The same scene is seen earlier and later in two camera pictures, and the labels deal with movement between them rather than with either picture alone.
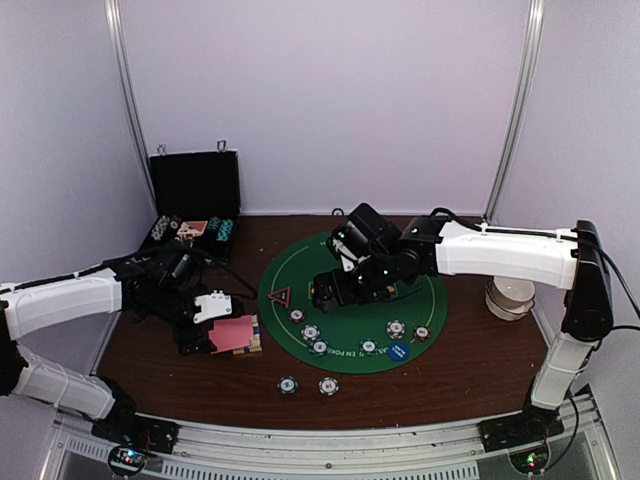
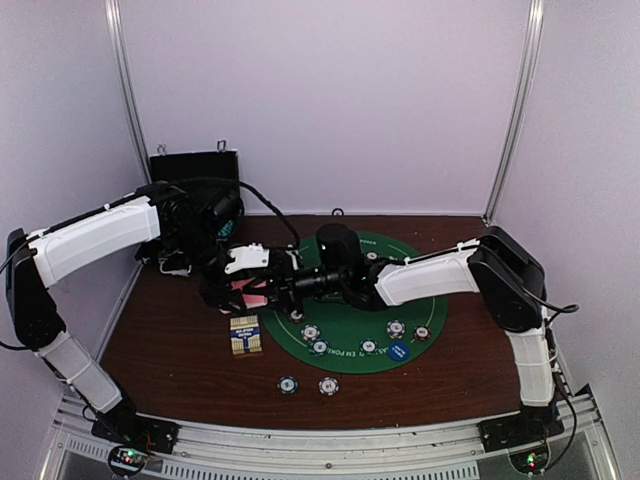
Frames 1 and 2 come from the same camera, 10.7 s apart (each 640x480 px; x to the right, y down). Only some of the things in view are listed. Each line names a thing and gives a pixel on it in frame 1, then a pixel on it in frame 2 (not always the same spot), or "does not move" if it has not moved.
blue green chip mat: x=369 y=346 does not move
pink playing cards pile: x=232 y=334 to x=250 y=300
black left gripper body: x=181 y=337 to x=211 y=290
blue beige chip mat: x=396 y=329 does not move
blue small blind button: x=398 y=351 does not move
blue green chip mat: x=319 y=347 does not move
